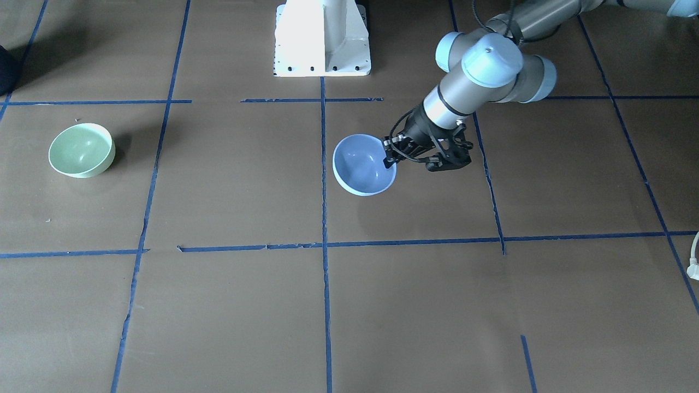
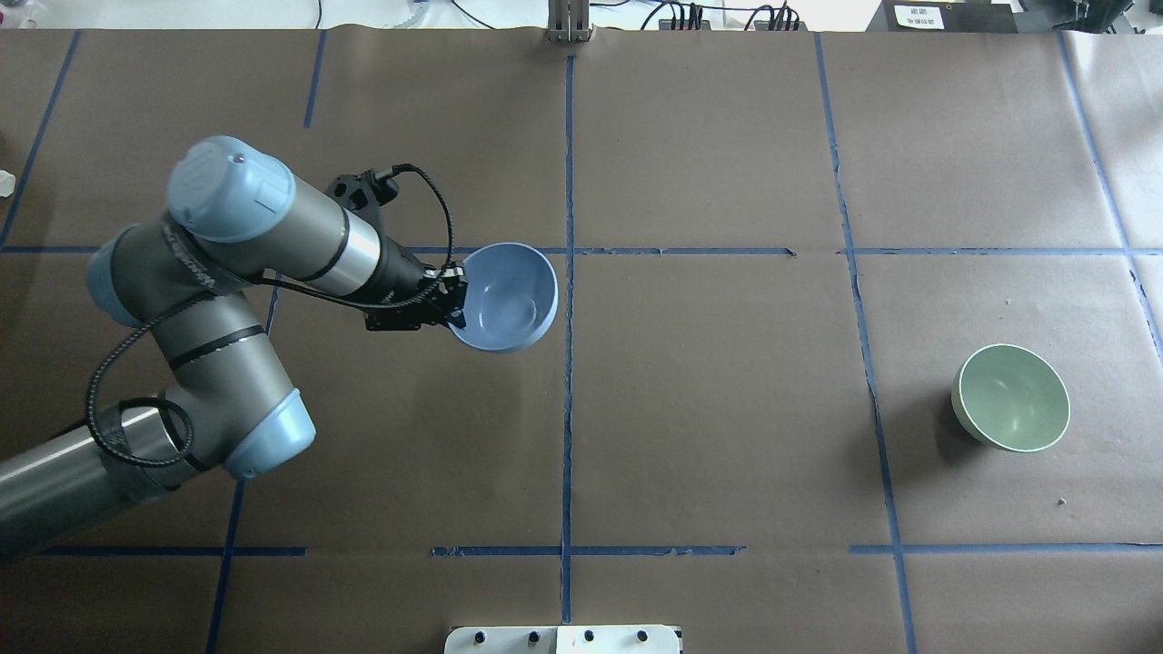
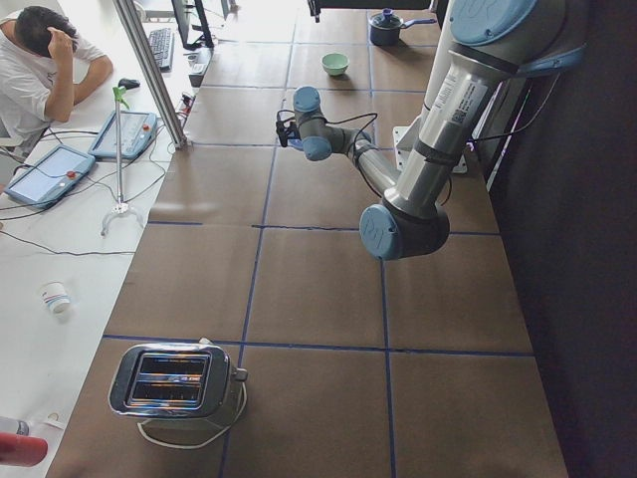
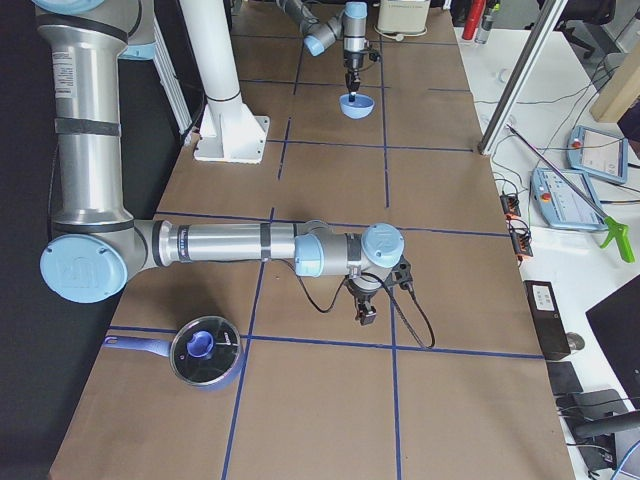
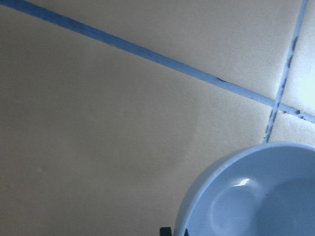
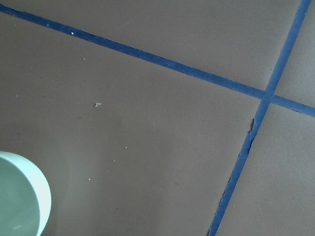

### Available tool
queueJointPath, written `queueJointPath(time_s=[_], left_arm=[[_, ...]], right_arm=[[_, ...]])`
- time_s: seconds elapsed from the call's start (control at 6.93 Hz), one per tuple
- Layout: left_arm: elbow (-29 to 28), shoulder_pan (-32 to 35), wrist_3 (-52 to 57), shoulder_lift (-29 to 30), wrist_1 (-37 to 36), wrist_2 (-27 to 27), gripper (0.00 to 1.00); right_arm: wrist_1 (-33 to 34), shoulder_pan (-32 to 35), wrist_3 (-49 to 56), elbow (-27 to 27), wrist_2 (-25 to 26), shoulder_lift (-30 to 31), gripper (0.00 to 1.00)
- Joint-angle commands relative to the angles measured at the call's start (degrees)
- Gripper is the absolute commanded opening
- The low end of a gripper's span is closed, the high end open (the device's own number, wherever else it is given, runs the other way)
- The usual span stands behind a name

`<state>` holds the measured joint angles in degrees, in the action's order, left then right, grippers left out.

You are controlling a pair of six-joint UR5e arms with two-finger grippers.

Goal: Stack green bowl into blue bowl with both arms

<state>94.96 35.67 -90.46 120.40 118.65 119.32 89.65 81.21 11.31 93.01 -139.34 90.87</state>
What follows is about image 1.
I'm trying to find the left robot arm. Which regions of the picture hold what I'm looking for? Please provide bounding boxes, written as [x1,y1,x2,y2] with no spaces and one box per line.
[382,1,605,171]

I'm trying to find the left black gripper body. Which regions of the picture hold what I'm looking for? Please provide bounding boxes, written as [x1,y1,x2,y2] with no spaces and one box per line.
[393,105,447,160]

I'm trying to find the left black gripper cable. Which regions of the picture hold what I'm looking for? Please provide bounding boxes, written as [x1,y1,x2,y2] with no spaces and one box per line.
[389,106,462,164]

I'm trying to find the green bowl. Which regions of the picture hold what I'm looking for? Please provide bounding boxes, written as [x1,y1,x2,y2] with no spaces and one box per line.
[48,123,116,178]

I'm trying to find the blue bowl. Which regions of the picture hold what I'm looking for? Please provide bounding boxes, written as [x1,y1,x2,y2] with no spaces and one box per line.
[332,134,397,197]

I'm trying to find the white power plug cable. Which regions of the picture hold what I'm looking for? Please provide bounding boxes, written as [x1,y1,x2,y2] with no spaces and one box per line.
[687,231,699,281]

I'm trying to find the white camera mast base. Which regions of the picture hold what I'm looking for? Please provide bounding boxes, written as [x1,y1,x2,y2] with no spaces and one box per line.
[273,1,372,78]

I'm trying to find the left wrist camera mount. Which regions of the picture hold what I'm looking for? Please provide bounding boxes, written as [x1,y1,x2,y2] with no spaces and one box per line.
[426,122,473,172]

